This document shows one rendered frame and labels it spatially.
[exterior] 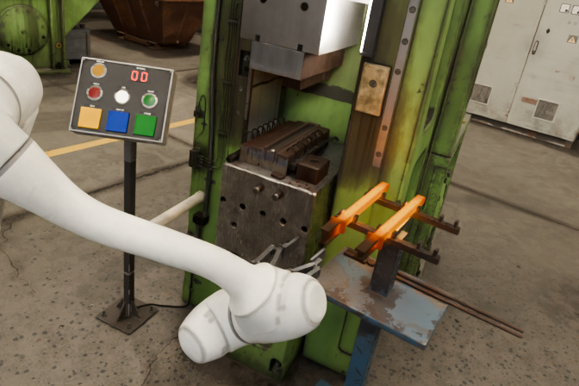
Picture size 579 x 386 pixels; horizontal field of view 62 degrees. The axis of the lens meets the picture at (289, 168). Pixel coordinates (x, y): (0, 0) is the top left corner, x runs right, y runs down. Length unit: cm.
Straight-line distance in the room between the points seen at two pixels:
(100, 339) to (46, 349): 21
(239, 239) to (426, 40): 99
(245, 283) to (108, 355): 157
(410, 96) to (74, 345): 172
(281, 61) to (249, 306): 103
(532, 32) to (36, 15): 576
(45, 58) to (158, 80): 457
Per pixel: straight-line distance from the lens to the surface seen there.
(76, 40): 686
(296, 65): 164
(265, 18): 167
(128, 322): 239
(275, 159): 175
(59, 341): 241
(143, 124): 184
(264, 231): 181
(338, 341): 220
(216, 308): 91
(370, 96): 169
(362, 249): 124
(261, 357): 217
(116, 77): 191
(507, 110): 682
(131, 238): 80
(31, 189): 80
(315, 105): 216
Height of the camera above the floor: 164
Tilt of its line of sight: 23 degrees down
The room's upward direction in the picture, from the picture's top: 9 degrees clockwise
